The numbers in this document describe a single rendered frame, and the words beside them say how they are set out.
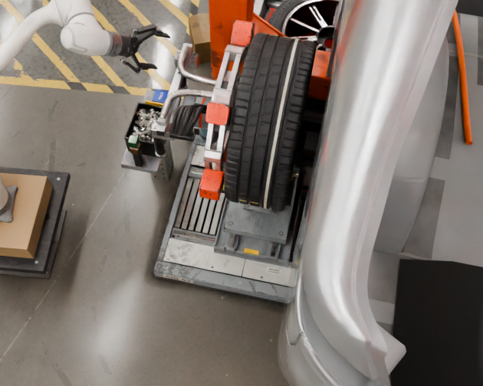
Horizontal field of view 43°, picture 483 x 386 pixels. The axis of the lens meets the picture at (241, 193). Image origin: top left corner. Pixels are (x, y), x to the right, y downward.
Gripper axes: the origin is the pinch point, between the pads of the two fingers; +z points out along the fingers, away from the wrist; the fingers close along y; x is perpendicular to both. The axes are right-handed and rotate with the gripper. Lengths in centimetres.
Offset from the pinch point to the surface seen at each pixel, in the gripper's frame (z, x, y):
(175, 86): -2.8, -18.4, -4.8
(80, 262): 8, 4, -118
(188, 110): -9.0, -35.9, -4.8
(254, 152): 1, -62, -4
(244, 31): 13.6, -23.5, 23.3
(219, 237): 49, -33, -75
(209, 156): -4, -50, -15
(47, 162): 13, 63, -100
